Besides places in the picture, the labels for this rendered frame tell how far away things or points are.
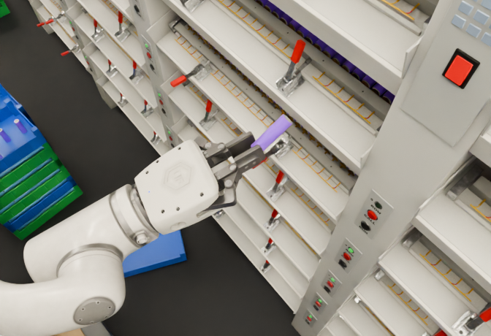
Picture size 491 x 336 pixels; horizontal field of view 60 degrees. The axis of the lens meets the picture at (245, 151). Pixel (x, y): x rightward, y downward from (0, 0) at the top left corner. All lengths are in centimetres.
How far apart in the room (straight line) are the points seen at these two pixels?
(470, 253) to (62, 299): 49
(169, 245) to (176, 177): 123
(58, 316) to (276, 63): 48
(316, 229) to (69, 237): 58
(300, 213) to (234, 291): 77
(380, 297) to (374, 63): 58
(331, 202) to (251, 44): 32
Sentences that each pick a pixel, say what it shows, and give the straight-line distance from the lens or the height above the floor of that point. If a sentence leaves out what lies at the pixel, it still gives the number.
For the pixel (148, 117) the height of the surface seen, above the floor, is 36.
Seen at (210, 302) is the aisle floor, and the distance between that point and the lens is 170.
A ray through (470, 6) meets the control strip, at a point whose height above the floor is 143.
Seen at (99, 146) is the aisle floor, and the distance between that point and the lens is 209.
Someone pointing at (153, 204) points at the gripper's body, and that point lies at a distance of 56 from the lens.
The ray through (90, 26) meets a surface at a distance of 177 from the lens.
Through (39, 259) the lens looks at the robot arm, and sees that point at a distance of 60.
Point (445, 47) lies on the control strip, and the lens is 43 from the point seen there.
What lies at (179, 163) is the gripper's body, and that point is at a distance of 57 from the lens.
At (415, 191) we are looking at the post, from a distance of 58.
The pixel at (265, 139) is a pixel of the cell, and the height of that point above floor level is 118.
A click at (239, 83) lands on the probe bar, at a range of 91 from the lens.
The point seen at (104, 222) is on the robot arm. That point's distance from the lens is 57.
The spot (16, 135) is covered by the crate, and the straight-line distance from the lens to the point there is 173.
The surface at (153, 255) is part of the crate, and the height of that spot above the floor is 0.
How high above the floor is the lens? 165
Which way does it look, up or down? 57 degrees down
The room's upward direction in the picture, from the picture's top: straight up
